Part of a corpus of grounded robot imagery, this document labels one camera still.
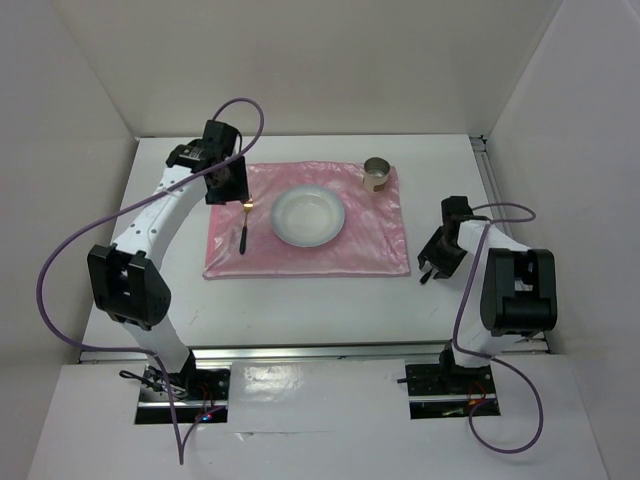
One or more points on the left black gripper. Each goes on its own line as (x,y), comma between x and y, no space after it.
(238,190)

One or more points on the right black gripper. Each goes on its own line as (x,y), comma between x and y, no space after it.
(445,267)

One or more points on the silver table knife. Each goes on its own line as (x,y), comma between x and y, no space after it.
(425,277)

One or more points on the pink satin cloth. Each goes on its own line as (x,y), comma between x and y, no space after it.
(372,242)

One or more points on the gold fork green handle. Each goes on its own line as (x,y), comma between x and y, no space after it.
(247,208)

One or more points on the brown paper cup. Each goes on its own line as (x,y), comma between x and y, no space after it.
(376,172)

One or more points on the white ceramic bowl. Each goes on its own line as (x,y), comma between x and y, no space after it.
(307,216)

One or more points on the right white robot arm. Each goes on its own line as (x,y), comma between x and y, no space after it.
(518,298)

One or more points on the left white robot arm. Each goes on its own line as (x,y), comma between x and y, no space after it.
(125,277)

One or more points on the aluminium right side rail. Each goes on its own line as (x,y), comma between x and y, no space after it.
(508,214)

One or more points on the aluminium rail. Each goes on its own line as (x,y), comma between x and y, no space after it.
(219,357)
(508,214)

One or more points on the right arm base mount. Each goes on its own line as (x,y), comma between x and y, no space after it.
(452,395)

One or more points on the aluminium front rail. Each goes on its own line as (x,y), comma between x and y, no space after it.
(219,357)

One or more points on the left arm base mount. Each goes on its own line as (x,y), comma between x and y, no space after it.
(205,399)

